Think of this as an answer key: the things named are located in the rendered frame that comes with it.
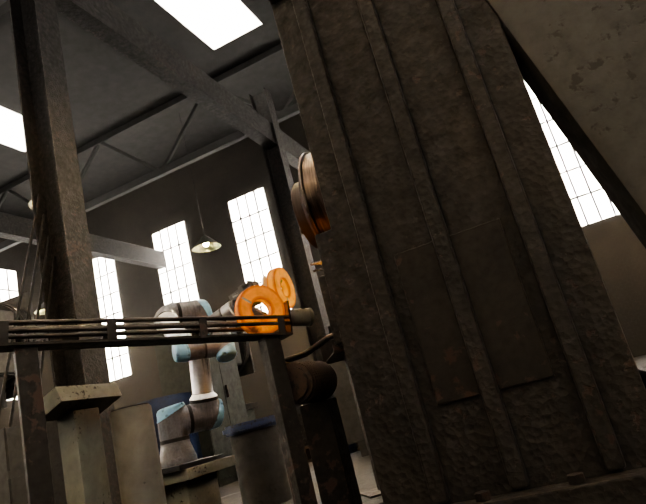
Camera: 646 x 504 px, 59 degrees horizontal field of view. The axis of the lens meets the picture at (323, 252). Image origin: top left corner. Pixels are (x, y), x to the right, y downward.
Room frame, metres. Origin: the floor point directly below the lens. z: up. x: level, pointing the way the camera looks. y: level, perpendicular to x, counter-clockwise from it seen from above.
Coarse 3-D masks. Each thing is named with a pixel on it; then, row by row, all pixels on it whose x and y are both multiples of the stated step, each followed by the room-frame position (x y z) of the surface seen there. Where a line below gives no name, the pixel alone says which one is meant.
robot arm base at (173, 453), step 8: (168, 440) 2.33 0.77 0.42; (176, 440) 2.33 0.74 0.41; (184, 440) 2.35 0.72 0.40; (168, 448) 2.33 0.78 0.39; (176, 448) 2.33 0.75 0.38; (184, 448) 2.34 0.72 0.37; (192, 448) 2.38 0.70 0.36; (160, 456) 2.34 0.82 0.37; (168, 456) 2.32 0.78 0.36; (176, 456) 2.32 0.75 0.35; (184, 456) 2.33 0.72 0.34; (192, 456) 2.36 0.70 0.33; (168, 464) 2.31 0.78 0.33; (176, 464) 2.31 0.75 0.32
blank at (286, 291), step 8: (272, 272) 1.97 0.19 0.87; (280, 272) 2.01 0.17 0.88; (272, 280) 1.95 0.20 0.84; (280, 280) 2.00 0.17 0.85; (288, 280) 2.06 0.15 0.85; (272, 288) 1.95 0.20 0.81; (280, 288) 1.98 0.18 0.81; (288, 288) 2.05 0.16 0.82; (280, 296) 1.97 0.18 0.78; (288, 296) 2.03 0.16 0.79
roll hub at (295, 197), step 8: (296, 184) 2.08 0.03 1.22; (296, 192) 2.04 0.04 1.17; (296, 200) 2.03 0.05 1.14; (296, 208) 2.03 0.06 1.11; (296, 216) 2.04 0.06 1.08; (304, 216) 2.03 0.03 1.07; (304, 224) 2.05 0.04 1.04; (304, 232) 2.07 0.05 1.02; (312, 232) 2.07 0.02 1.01; (312, 240) 2.10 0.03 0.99
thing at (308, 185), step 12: (300, 156) 2.00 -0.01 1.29; (300, 168) 1.94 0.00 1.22; (312, 168) 1.93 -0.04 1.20; (300, 180) 1.92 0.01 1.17; (312, 180) 1.92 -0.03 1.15; (312, 192) 1.92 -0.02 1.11; (312, 204) 1.93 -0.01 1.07; (312, 216) 1.94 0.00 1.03; (324, 216) 1.94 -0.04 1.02; (324, 228) 1.96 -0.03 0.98
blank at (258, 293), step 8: (248, 288) 1.71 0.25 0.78; (256, 288) 1.72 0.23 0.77; (264, 288) 1.74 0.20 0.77; (240, 296) 1.69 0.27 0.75; (248, 296) 1.70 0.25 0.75; (256, 296) 1.72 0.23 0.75; (264, 296) 1.73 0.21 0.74; (272, 296) 1.75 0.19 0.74; (240, 304) 1.69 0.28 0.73; (248, 304) 1.70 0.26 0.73; (264, 304) 1.76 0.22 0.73; (272, 304) 1.75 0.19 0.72; (280, 304) 1.76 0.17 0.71; (240, 312) 1.68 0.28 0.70; (248, 312) 1.70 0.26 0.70; (272, 312) 1.74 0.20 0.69; (280, 312) 1.76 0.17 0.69; (240, 320) 1.69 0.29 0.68; (248, 320) 1.70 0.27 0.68; (256, 320) 1.71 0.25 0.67; (264, 320) 1.72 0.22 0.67; (272, 320) 1.74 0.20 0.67; (248, 328) 1.69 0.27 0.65; (256, 328) 1.71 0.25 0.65; (264, 328) 1.72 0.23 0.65; (272, 328) 1.74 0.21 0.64
